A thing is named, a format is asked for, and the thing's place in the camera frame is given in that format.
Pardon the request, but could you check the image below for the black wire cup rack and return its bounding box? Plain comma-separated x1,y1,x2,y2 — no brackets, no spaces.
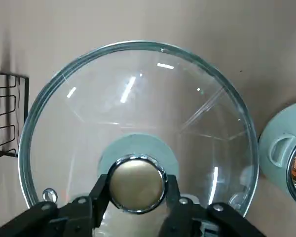
0,71,31,163

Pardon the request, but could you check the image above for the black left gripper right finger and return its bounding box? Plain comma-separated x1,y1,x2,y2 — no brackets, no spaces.
162,174,283,237

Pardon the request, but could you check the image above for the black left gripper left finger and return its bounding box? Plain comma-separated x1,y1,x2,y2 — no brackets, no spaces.
0,174,112,237

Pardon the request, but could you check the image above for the glass pot lid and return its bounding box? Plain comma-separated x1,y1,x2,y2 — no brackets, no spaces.
18,40,260,221

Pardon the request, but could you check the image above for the pale green steel pot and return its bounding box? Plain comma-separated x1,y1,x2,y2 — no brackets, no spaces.
258,99,296,211

